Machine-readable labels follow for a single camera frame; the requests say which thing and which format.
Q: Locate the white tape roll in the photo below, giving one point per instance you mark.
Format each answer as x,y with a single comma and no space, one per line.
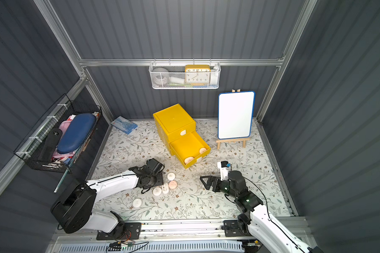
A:
160,76

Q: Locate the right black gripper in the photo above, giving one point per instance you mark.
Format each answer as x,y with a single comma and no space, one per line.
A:
216,184

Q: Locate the small wooden easel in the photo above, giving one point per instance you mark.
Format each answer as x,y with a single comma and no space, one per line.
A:
232,142

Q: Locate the white board blue frame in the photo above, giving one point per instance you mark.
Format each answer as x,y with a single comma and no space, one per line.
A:
236,115

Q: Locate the black object in basket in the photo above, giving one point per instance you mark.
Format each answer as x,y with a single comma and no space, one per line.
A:
50,145

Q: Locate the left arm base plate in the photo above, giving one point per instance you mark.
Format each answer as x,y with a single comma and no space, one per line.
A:
126,231

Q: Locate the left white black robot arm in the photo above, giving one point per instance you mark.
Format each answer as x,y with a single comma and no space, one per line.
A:
75,209

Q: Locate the white earphone case isolated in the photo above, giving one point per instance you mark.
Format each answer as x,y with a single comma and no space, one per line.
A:
137,203

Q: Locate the blue oval case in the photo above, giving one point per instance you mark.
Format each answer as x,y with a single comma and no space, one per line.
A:
77,132

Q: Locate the aluminium front rail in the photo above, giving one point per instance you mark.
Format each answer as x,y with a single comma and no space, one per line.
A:
186,230

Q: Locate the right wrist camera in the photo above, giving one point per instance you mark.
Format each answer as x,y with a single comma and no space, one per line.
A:
224,167

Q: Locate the yellow three-drawer cabinet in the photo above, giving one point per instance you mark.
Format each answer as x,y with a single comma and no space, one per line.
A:
173,123

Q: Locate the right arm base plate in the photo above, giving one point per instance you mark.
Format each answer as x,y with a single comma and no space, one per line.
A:
232,229

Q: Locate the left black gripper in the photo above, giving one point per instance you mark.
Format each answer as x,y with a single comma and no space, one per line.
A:
153,176

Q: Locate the black wire side basket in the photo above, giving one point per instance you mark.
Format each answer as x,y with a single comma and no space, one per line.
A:
29,150

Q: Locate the white earphone case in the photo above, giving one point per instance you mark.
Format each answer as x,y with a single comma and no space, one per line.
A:
171,176
157,191
165,188

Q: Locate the white wire wall basket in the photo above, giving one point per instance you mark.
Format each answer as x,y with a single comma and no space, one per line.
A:
177,76

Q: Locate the pink items in basket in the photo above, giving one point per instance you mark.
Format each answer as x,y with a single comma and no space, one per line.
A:
65,158

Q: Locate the yellow alarm clock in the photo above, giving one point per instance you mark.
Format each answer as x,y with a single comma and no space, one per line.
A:
198,74

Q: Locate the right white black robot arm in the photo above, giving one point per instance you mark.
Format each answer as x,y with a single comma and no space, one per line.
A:
255,218

